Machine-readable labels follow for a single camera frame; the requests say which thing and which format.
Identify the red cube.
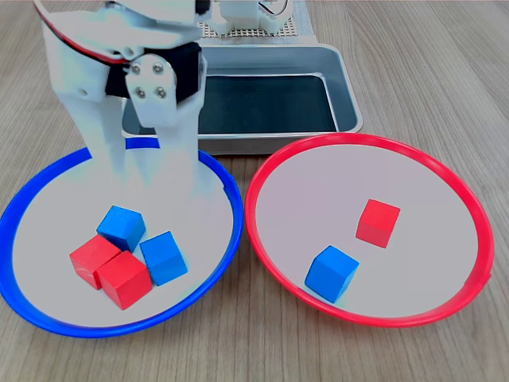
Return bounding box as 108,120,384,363
95,250,154,311
355,198,402,249
68,234,122,290

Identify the blue cube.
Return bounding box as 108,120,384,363
304,244,361,305
95,205,147,253
138,231,189,287

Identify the pale perforated base plate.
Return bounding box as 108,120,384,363
196,0,319,47

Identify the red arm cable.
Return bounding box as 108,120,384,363
34,0,134,67

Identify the steel tray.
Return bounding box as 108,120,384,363
120,44,365,156

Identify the red-rimmed white plate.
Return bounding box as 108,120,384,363
244,133,496,329

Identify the black tray mat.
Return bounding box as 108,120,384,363
137,74,338,134

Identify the blue-rimmed white plate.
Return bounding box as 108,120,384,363
0,137,244,339

